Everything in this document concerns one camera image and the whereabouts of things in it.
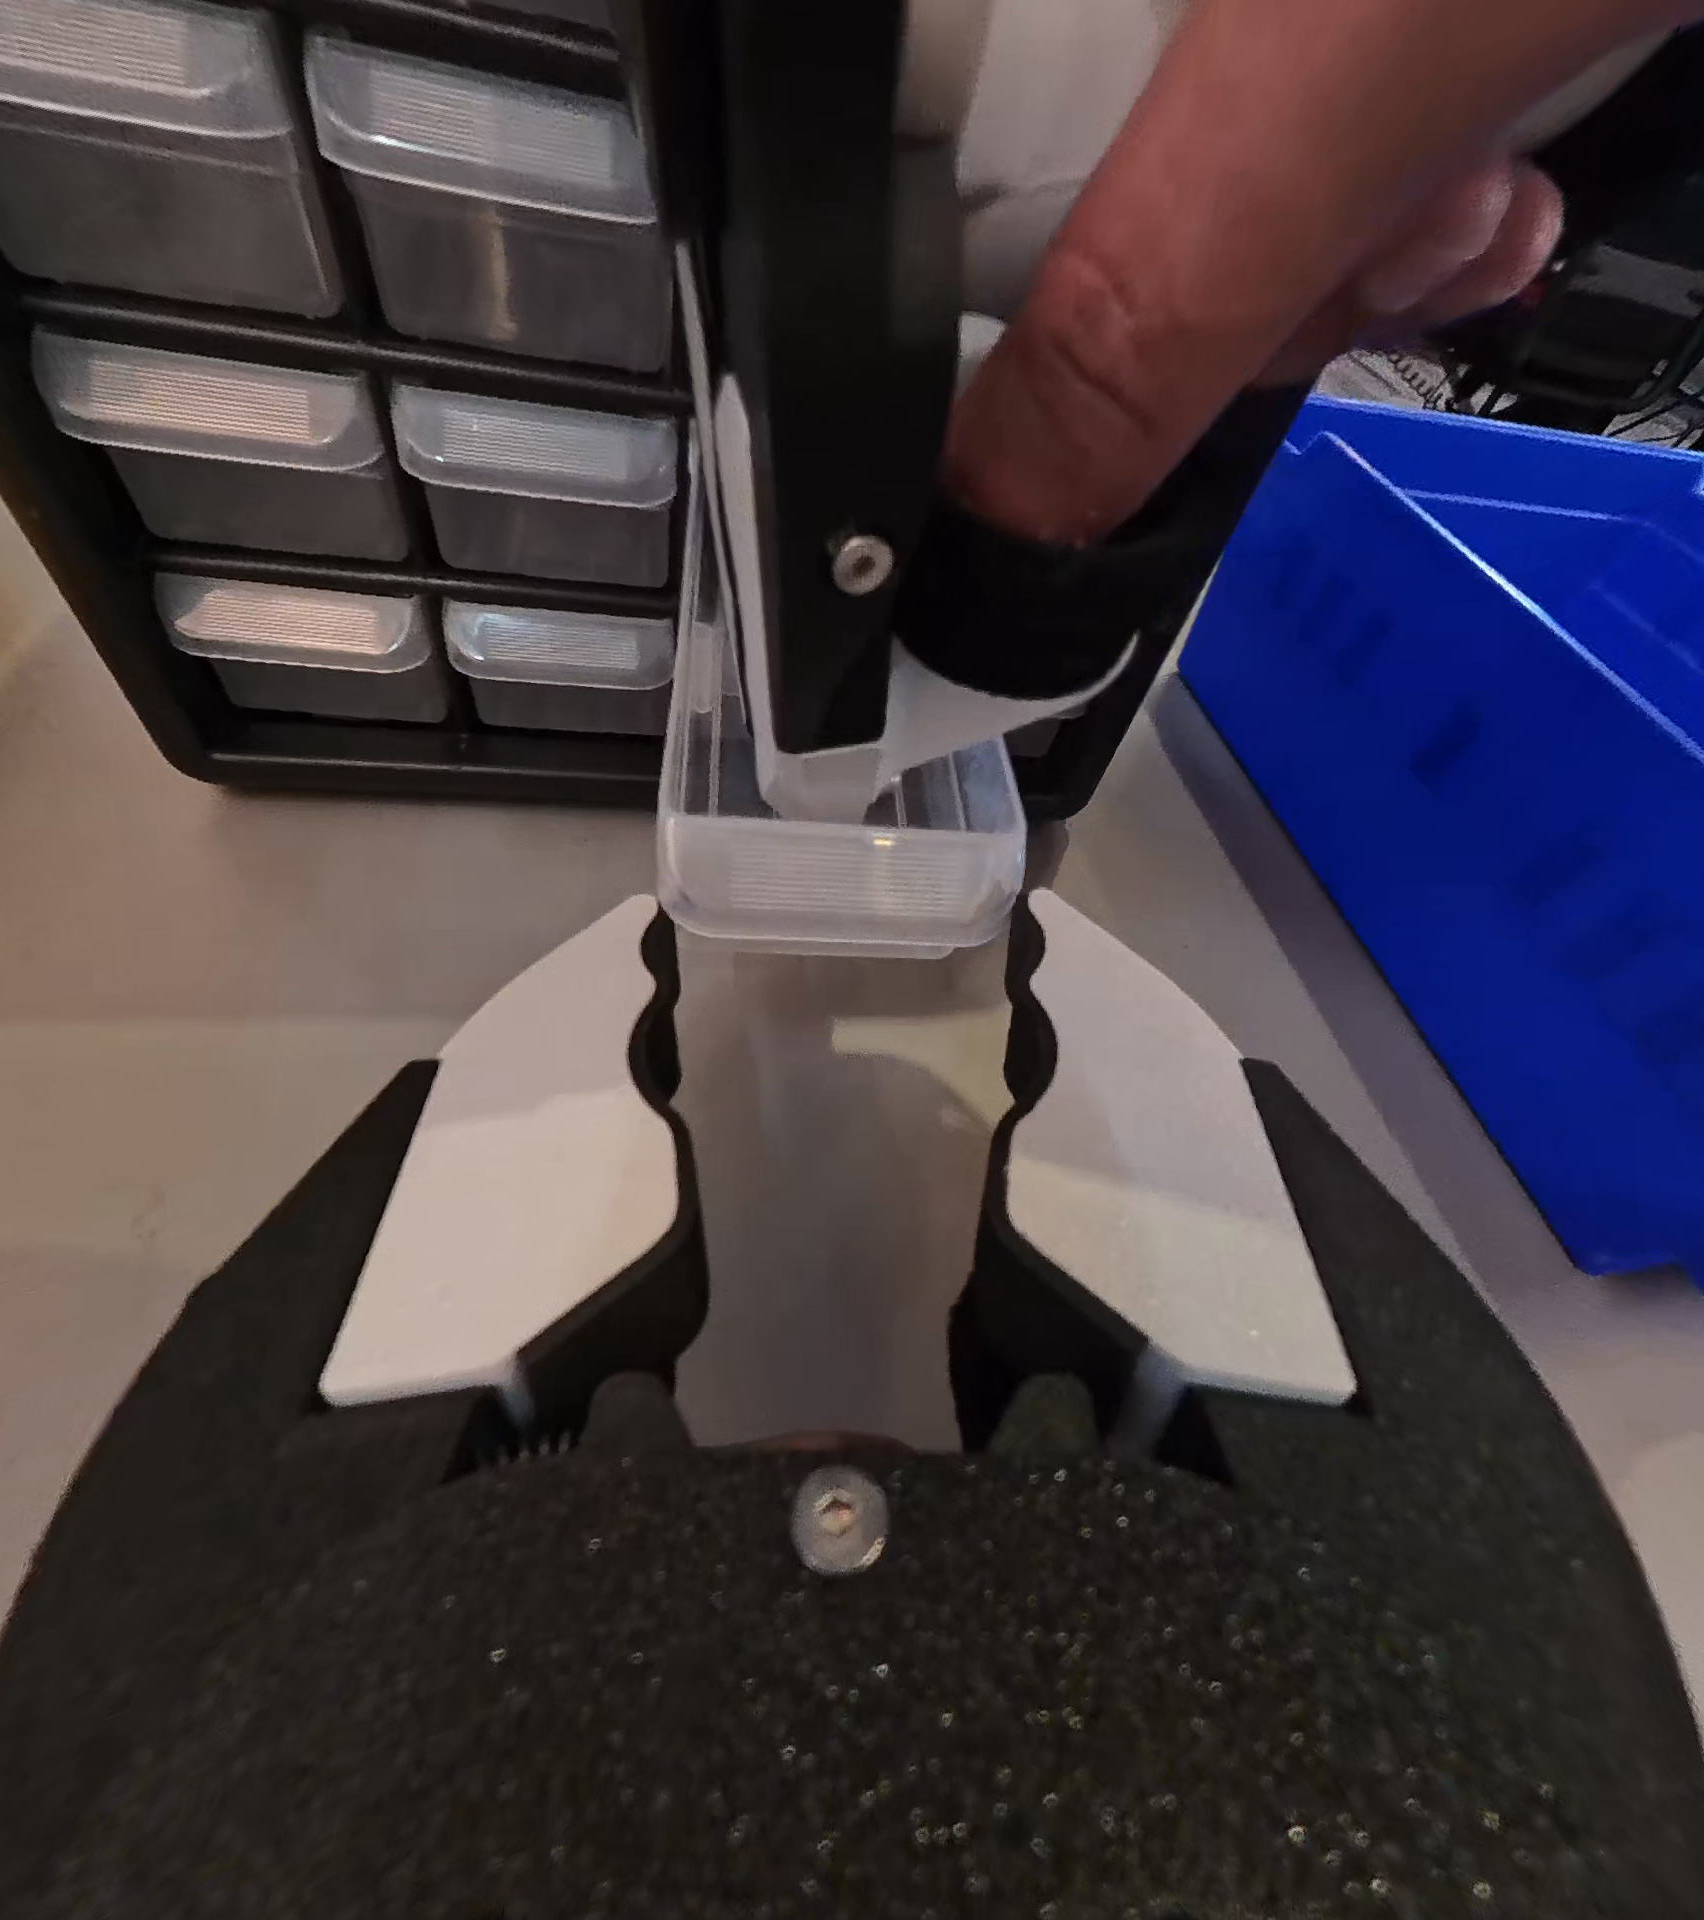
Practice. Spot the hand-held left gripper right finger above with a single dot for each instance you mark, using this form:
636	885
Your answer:
1183	1200

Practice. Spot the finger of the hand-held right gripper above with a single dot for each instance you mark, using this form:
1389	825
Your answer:
823	783

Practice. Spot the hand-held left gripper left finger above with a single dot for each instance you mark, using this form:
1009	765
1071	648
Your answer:
507	1200

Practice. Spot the clear plastic drawer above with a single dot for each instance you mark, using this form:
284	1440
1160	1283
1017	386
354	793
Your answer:
837	885

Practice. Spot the black drawer cabinet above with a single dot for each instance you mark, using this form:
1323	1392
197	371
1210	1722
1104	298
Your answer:
343	763

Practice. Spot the blue plastic bin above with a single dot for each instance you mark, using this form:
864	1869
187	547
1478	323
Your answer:
1542	825

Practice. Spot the array of clear drawers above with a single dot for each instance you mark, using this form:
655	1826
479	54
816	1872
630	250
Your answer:
116	180

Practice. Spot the person's right hand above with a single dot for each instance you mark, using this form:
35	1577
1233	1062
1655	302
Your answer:
1166	300

